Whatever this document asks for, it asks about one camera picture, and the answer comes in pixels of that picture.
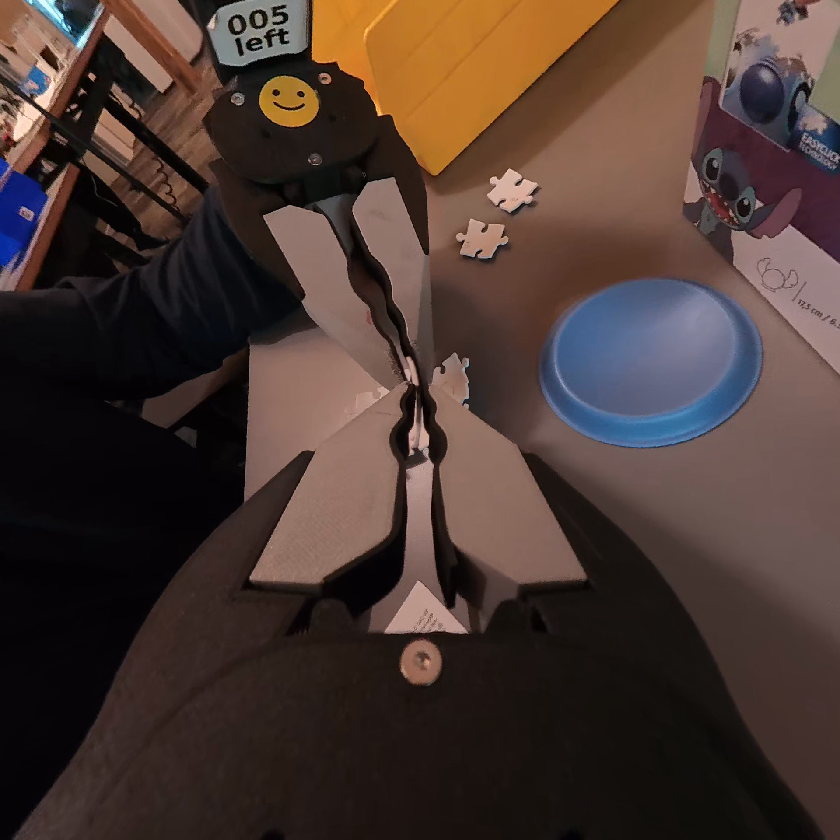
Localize white printed puzzle bag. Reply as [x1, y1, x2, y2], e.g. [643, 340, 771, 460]
[384, 581, 468, 634]

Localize wooden desk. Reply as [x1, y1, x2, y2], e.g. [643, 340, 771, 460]
[0, 0, 204, 290]

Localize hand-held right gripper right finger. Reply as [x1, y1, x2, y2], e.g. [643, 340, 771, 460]
[419, 384, 587, 608]

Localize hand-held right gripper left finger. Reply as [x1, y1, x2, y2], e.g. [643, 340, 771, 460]
[249, 384, 421, 618]

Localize yellow plastic bin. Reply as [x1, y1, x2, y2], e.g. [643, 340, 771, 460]
[311, 0, 401, 86]

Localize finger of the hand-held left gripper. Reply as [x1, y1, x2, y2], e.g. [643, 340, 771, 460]
[351, 178, 437, 370]
[262, 203, 412, 391]

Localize blue storage bin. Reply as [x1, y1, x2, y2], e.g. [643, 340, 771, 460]
[0, 157, 50, 273]

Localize assembled white puzzle pieces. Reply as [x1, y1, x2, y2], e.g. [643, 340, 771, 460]
[344, 353, 472, 460]

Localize person's left forearm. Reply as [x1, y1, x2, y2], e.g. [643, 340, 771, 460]
[0, 187, 309, 401]

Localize cartoon print puzzle box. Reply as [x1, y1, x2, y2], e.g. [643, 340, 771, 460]
[682, 0, 840, 375]

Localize blue round plastic stand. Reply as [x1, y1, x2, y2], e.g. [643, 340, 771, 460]
[538, 277, 763, 448]

